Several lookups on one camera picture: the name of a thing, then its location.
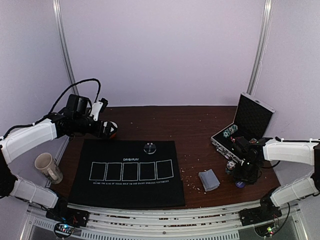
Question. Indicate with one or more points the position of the right arm base board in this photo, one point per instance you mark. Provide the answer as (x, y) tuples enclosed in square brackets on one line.
[(265, 212)]

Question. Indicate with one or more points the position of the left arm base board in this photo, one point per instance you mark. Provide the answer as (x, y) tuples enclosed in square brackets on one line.
[(68, 219)]

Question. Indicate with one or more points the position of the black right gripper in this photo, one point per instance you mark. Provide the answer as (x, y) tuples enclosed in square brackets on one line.
[(243, 172)]

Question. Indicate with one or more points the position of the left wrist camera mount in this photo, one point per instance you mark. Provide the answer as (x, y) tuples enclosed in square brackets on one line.
[(97, 108)]

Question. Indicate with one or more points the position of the deck of playing cards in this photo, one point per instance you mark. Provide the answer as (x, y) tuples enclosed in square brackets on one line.
[(209, 180)]

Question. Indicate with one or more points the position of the chip stack in case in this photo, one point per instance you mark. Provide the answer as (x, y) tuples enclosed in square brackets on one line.
[(230, 130)]

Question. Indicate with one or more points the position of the orange bowl white inside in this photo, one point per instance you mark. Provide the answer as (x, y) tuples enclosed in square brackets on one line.
[(110, 129)]

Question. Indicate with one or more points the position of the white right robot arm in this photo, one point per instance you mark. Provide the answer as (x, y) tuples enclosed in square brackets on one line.
[(278, 149)]

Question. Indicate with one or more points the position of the beige ceramic mug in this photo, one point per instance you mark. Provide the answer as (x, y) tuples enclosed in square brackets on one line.
[(46, 164)]

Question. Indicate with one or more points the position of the aluminium corner post right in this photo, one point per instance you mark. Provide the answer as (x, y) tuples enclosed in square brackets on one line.
[(261, 47)]

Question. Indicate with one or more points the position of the aluminium poker chip case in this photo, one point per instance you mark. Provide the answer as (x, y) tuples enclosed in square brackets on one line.
[(252, 118)]

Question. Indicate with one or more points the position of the poker chip stack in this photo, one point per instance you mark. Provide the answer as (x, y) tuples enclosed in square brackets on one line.
[(230, 166)]

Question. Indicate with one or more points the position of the aluminium corner post left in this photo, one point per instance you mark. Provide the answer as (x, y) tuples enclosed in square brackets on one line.
[(62, 38)]

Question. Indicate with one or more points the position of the purple small blind button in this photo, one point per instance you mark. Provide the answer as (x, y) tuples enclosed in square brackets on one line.
[(240, 184)]

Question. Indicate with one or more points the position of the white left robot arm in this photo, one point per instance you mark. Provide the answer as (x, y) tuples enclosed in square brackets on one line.
[(54, 126)]

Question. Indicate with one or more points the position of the black poker mat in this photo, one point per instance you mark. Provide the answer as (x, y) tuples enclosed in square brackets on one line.
[(119, 174)]

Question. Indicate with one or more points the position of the aluminium corner post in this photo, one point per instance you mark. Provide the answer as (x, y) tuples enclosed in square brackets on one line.
[(62, 38), (261, 47)]

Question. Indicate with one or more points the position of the clear acrylic dealer button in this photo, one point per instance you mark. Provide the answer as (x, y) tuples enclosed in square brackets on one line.
[(149, 148)]

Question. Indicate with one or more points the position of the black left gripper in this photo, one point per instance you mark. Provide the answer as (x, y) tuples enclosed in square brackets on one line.
[(98, 133)]

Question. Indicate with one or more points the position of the aluminium front frame rails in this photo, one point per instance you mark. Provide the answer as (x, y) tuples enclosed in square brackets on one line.
[(208, 223)]

